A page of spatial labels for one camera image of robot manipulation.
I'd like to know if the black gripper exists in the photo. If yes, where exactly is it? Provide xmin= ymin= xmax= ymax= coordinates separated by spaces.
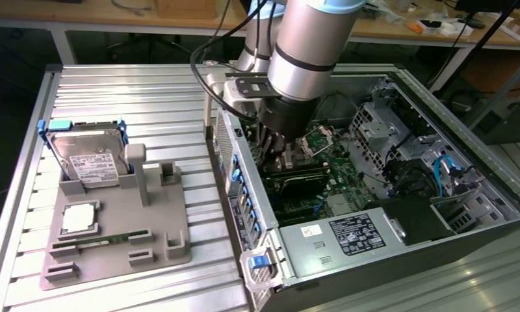
xmin=257 ymin=96 xmax=321 ymax=144

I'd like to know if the metal socket cover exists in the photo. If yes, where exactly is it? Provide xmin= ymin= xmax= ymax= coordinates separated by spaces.
xmin=300 ymin=124 xmax=335 ymax=154

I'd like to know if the green motherboard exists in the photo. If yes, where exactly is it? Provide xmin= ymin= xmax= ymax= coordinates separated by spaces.
xmin=245 ymin=120 xmax=376 ymax=228

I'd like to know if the black expansion slot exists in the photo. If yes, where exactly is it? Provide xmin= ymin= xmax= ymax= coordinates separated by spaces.
xmin=276 ymin=207 xmax=316 ymax=220

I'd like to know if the grey power supply unit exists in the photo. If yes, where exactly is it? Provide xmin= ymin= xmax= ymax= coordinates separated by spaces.
xmin=279 ymin=207 xmax=407 ymax=278

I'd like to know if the black plastic shroud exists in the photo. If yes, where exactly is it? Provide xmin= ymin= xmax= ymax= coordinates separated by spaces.
xmin=365 ymin=198 xmax=457 ymax=246

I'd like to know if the white and orange desk item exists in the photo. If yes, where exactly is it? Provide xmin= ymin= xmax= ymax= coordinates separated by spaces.
xmin=408 ymin=18 xmax=475 ymax=37

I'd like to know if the hard disk in blue caddy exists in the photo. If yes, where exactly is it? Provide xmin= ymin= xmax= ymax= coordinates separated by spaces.
xmin=37 ymin=119 xmax=133 ymax=190

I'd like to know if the metal disk bay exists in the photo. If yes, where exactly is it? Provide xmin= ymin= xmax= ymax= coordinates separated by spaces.
xmin=429 ymin=190 xmax=504 ymax=233

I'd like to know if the long wooden desk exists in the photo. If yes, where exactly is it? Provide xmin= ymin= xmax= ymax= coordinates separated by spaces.
xmin=0 ymin=0 xmax=520 ymax=51

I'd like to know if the open black PC case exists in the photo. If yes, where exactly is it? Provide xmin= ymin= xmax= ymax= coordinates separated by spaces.
xmin=204 ymin=66 xmax=520 ymax=312

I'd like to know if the black slanted pole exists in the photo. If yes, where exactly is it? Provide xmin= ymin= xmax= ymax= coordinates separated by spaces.
xmin=469 ymin=0 xmax=520 ymax=58

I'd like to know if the green RAM stick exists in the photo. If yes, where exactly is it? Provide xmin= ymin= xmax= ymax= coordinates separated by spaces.
xmin=53 ymin=231 xmax=150 ymax=250

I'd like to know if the silver CPU chip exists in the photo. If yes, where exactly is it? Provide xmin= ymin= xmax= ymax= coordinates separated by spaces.
xmin=61 ymin=204 xmax=97 ymax=233

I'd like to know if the grey plastic parts rack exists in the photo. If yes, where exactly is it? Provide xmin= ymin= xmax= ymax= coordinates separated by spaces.
xmin=40 ymin=142 xmax=194 ymax=292

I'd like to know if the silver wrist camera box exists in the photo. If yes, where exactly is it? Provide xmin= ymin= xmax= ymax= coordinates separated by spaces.
xmin=221 ymin=77 xmax=284 ymax=122

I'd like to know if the thin cable with loose plug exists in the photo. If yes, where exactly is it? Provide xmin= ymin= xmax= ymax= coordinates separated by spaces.
xmin=201 ymin=0 xmax=236 ymax=65

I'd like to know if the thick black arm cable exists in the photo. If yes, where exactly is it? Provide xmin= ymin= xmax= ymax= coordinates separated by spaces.
xmin=189 ymin=0 xmax=288 ymax=122

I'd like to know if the blue wire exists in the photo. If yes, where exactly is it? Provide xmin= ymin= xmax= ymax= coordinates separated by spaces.
xmin=432 ymin=155 xmax=465 ymax=199

